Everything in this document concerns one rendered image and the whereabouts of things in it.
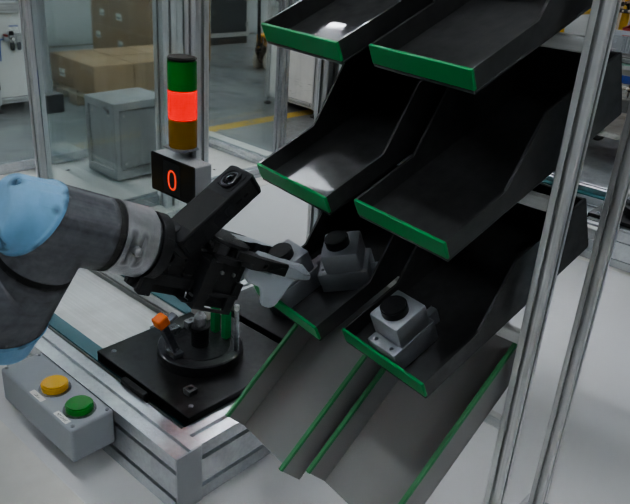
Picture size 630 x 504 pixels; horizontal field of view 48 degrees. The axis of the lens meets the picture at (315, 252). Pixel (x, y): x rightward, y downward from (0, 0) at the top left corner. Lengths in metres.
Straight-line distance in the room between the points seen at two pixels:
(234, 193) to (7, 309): 0.25
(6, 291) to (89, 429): 0.43
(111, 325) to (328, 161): 0.69
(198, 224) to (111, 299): 0.75
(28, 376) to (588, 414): 0.96
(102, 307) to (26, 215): 0.82
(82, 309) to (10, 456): 0.36
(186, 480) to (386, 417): 0.31
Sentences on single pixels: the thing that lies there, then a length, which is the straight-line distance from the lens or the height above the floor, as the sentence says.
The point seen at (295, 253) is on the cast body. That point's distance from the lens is 0.86.
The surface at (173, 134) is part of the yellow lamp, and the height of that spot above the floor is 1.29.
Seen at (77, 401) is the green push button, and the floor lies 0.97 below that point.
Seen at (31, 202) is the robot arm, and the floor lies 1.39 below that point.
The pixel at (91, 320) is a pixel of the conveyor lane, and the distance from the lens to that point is 1.42.
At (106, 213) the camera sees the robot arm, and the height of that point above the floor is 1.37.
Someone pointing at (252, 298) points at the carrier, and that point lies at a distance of 1.37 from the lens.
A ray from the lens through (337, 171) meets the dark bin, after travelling 0.82.
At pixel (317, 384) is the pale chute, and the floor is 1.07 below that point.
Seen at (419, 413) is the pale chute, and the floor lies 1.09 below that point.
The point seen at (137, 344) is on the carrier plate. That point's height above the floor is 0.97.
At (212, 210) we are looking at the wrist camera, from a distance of 0.76.
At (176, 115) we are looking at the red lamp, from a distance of 1.25.
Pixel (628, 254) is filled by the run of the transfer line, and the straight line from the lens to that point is 2.00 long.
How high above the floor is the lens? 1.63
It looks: 25 degrees down
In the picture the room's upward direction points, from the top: 4 degrees clockwise
